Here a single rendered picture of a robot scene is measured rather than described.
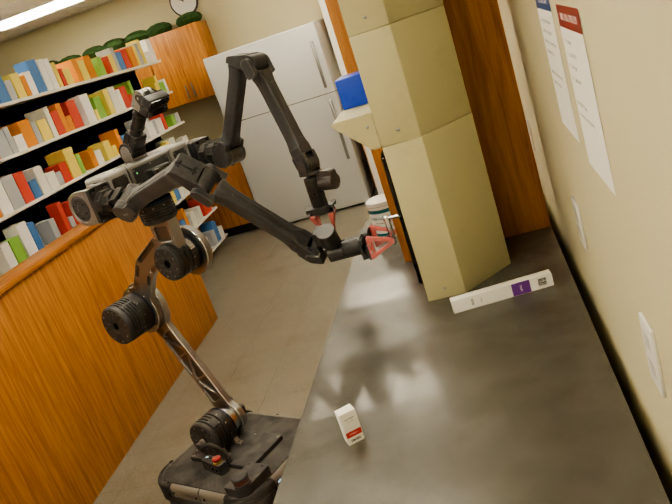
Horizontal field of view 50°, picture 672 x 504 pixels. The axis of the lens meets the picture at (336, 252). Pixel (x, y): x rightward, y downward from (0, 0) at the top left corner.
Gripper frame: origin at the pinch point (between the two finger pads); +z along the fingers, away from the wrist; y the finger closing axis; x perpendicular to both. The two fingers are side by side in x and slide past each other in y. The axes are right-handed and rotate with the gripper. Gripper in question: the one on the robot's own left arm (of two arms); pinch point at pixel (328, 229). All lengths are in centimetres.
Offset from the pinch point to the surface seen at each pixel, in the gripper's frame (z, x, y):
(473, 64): -42, -9, 62
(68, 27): -140, 510, -330
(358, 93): -45, -25, 28
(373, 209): 3.2, 21.4, 13.7
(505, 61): -40, -9, 71
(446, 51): -50, -34, 56
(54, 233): 5, 163, -213
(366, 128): -38, -46, 31
